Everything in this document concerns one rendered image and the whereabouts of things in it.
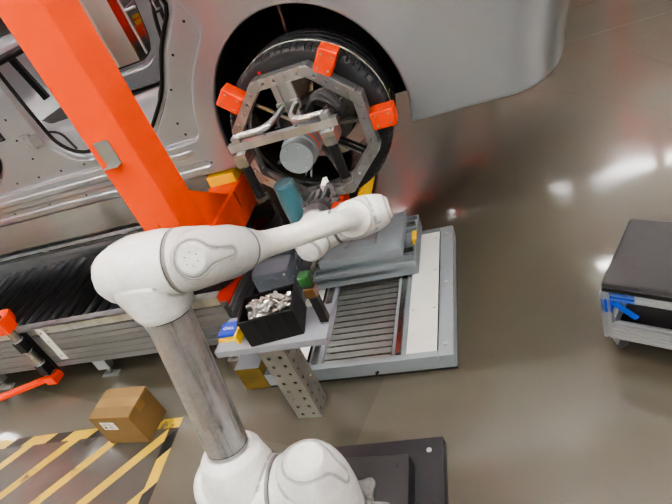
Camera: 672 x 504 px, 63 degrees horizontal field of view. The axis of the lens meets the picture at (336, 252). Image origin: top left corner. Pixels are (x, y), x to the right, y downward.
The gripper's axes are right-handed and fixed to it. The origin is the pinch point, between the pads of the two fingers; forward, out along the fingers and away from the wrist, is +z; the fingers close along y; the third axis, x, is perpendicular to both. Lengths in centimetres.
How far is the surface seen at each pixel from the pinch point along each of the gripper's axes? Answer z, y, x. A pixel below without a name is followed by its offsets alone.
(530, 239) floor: 54, 63, -80
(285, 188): 20.4, -21.0, -4.8
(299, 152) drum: 16.4, -8.6, 8.3
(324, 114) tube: 9.7, 7.0, 20.0
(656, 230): -3, 98, -51
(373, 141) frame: 29.1, 15.8, -1.6
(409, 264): 35, 10, -64
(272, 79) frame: 31.1, -10.8, 32.6
